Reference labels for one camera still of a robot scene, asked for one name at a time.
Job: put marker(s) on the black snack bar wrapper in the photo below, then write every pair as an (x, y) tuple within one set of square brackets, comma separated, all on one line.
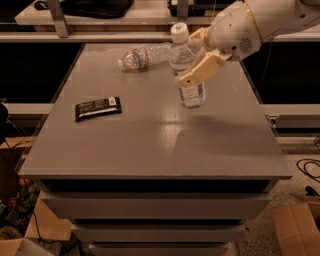
[(106, 106)]

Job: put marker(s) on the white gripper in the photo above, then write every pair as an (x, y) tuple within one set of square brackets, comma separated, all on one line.
[(233, 30)]

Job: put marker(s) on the cardboard box right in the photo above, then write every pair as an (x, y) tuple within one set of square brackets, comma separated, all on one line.
[(298, 229)]

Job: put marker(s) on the cardboard box left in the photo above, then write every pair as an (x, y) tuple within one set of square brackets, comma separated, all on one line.
[(44, 235)]

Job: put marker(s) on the metal shelf rail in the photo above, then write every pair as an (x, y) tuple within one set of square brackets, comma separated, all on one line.
[(146, 20)]

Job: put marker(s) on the cardboard box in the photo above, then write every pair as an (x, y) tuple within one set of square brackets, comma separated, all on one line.
[(44, 235), (298, 229)]

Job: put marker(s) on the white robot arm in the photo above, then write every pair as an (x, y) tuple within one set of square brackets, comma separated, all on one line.
[(278, 17)]

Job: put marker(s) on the grey drawer cabinet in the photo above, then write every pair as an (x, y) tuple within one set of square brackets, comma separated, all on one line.
[(157, 179)]

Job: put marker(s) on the black tray on shelf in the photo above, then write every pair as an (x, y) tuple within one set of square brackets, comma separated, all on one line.
[(199, 8)]

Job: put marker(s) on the blue label plastic water bottle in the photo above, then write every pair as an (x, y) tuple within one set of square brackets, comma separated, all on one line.
[(182, 54)]

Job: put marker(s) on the black bag on shelf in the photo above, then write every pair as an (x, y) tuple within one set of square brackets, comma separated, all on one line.
[(103, 9)]

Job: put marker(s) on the red label crushed plastic bottle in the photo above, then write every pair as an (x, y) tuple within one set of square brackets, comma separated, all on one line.
[(145, 57)]

